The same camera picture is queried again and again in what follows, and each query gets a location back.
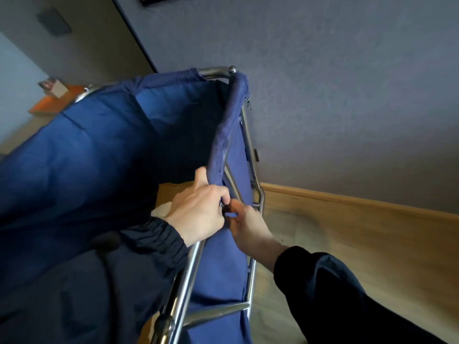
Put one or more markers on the orange tray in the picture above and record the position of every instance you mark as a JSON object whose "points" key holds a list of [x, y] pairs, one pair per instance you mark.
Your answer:
{"points": [[53, 103]]}

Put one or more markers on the person's left forearm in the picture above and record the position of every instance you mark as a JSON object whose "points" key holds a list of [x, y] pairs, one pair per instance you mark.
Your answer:
{"points": [[89, 283]]}

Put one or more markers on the navy blue fabric laundry bag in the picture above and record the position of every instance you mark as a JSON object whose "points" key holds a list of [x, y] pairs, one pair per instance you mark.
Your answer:
{"points": [[89, 157]]}

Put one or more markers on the chrome metal cart frame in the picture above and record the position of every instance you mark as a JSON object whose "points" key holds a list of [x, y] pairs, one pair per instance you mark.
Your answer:
{"points": [[181, 290]]}

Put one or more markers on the person's left hand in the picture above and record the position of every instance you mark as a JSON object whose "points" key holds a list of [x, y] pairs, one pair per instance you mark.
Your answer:
{"points": [[201, 211]]}

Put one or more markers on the person's right hand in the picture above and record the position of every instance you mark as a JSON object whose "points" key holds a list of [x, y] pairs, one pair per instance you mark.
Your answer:
{"points": [[247, 225]]}

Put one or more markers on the dark wall switch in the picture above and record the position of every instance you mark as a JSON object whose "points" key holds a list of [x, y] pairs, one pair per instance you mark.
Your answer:
{"points": [[53, 21]]}

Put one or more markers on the dark wall socket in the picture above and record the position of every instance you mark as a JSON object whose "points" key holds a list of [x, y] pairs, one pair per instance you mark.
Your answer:
{"points": [[256, 154]]}

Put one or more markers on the small box with sachets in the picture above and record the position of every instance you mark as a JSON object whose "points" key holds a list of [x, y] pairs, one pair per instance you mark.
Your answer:
{"points": [[53, 88]]}

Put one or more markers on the person's right forearm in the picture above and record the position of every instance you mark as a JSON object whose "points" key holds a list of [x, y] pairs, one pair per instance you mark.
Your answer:
{"points": [[340, 300]]}

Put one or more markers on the white duvet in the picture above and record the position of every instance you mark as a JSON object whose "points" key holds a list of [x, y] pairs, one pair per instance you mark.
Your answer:
{"points": [[160, 210]]}

